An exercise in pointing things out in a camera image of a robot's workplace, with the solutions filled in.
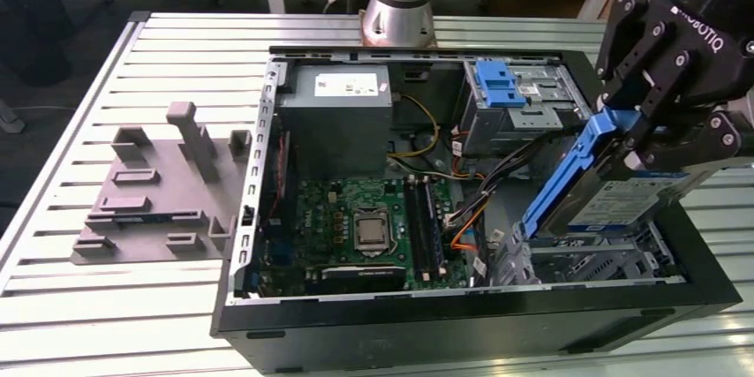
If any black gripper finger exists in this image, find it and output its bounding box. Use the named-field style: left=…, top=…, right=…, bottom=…
left=594, top=0, right=673, bottom=107
left=624, top=52, right=744, bottom=170

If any hard disk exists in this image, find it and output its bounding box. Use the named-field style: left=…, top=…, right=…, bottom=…
left=521, top=107, right=692, bottom=238

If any metal disk bay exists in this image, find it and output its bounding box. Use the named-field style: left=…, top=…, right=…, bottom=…
left=494, top=220, right=671, bottom=286

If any metal drive cage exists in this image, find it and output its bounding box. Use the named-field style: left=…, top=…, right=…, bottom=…
left=461, top=58, right=594, bottom=161

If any blue plastic drive latch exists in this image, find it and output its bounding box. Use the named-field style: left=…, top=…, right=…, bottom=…
left=476, top=61, right=533, bottom=109

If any RAM stick with blue label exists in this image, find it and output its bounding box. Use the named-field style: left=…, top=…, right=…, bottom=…
left=422, top=180, right=448, bottom=280

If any black open PC case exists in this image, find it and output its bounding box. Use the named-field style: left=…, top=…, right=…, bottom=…
left=209, top=43, right=744, bottom=373

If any silver CPU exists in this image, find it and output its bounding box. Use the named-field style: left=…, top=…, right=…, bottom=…
left=353, top=219, right=394, bottom=249

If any grey power supply unit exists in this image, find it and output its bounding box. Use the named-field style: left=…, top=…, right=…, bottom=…
left=277, top=63, right=396, bottom=179

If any green motherboard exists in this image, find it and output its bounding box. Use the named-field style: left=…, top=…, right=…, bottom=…
left=257, top=176, right=477, bottom=298

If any black graphics card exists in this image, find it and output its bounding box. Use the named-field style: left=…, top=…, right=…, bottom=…
left=305, top=264, right=409, bottom=295

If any grey parts rack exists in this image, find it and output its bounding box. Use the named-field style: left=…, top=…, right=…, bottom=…
left=69, top=101, right=257, bottom=267

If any bare RAM stick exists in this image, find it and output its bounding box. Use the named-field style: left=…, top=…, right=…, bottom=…
left=115, top=213, right=178, bottom=224

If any black cable bundle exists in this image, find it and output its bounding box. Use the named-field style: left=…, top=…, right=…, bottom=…
left=469, top=127, right=586, bottom=219

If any red wire with white tags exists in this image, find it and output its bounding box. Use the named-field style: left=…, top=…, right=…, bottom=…
left=450, top=129, right=477, bottom=180

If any yellow wire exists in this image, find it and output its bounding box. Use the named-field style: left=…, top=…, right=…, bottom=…
left=388, top=93, right=444, bottom=161

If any orange and white wire bundle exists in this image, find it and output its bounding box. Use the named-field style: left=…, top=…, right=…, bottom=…
left=448, top=215, right=492, bottom=255

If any thin red wire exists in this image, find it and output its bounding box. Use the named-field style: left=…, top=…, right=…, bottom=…
left=266, top=132, right=292, bottom=224

